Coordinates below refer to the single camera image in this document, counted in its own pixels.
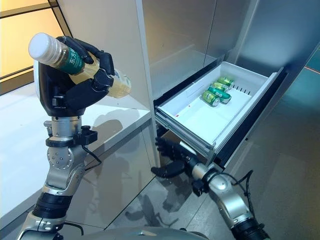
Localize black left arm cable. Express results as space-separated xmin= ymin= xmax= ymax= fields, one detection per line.
xmin=81 ymin=144 xmax=103 ymax=174

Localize tea bottle green label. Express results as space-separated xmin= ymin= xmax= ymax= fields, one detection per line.
xmin=28 ymin=32 xmax=133 ymax=99

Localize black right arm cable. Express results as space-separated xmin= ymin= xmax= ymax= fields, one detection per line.
xmin=229 ymin=169 xmax=255 ymax=209

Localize silver robot torso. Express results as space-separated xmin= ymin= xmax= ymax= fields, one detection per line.
xmin=82 ymin=224 xmax=209 ymax=240

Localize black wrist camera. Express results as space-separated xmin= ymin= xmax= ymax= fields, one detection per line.
xmin=191 ymin=180 xmax=210 ymax=197
xmin=80 ymin=125 xmax=99 ymax=146

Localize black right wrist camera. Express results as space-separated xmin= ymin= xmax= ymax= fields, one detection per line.
xmin=191 ymin=180 xmax=210 ymax=197

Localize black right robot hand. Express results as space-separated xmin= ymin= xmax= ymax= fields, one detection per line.
xmin=151 ymin=136 xmax=195 ymax=180

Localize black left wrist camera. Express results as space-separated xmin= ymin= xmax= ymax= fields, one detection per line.
xmin=80 ymin=125 xmax=99 ymax=146

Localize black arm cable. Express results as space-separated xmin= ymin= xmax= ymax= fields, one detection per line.
xmin=81 ymin=144 xmax=103 ymax=174
xmin=229 ymin=169 xmax=255 ymax=209

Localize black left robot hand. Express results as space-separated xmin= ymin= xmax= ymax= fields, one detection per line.
xmin=33 ymin=36 xmax=116 ymax=118

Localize stainless steel fridge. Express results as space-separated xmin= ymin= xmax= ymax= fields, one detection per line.
xmin=136 ymin=0 xmax=320 ymax=173

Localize white fridge drawer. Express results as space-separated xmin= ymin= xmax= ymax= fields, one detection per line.
xmin=152 ymin=56 xmax=288 ymax=169

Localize orange lit window panel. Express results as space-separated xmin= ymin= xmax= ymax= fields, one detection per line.
xmin=0 ymin=0 xmax=70 ymax=96

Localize green drink can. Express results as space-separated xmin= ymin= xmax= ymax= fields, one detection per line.
xmin=216 ymin=77 xmax=236 ymax=89
xmin=201 ymin=89 xmax=221 ymax=107
xmin=212 ymin=81 xmax=229 ymax=93
xmin=208 ymin=85 xmax=232 ymax=104

